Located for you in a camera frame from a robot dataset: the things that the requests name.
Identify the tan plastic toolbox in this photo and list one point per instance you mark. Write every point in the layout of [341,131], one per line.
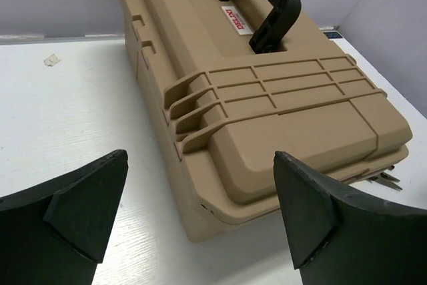
[220,111]

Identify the small tape scrap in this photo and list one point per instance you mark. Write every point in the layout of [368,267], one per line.
[51,60]

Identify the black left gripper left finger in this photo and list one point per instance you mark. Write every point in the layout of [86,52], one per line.
[57,232]

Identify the yellow needle-nose pliers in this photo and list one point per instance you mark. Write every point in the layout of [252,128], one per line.
[386,179]

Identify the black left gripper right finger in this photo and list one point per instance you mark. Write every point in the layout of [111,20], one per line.
[338,234]

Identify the blue label sticker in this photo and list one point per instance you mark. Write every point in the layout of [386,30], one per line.
[332,34]

